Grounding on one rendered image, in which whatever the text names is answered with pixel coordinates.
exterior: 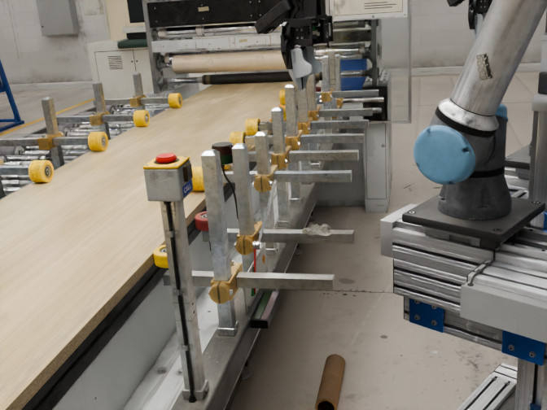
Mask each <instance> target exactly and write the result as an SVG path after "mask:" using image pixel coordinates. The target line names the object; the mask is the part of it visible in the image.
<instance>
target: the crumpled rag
mask: <svg viewBox="0 0 547 410"><path fill-rule="evenodd" d="M330 229H332V228H331V227H330V226H329V225H328V224H321V225H318V224H315V225H314V224H312V225H311V226H310V227H307V228H304V229H302V233H306V234H309V235H315V234H318V235H322V236H328V235H330V234H332V233H333V232H331V231H330Z"/></svg>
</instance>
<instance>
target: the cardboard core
mask: <svg viewBox="0 0 547 410"><path fill-rule="evenodd" d="M344 367H345V360H344V358H343V357H342V356H340V355H336V354H333V355H329V356H328V357H327V358H326V363H325V367H324V370H323V374H322V380H321V384H320V387H319V391H318V395H317V401H316V405H315V409H316V410H337V407H338V402H339V394H340V389H341V385H342V380H343V375H344Z"/></svg>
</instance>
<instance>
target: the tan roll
mask: <svg viewBox="0 0 547 410"><path fill-rule="evenodd" d="M322 56H323V55H315V58H316V59H318V60H319V61H322ZM160 67H161V68H173V71H174V73H176V74H186V73H205V72H242V71H261V70H280V69H286V66H285V63H284V61H283V58H282V53H281V51H280V50H271V51H253V52H237V53H220V54H204V55H174V56H173V61H172V62H171V63H160Z"/></svg>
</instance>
